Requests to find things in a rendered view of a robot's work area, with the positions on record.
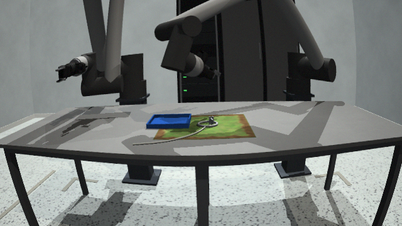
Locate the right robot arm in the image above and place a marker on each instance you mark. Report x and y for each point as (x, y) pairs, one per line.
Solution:
(106, 53)

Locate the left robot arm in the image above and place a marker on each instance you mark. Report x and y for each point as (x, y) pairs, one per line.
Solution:
(182, 29)

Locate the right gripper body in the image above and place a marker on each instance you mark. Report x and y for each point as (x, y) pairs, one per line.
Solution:
(76, 67)

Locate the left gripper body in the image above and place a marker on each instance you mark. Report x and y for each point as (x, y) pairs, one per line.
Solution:
(201, 69)

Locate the blue tray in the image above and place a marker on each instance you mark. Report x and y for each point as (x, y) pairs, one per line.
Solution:
(169, 121)

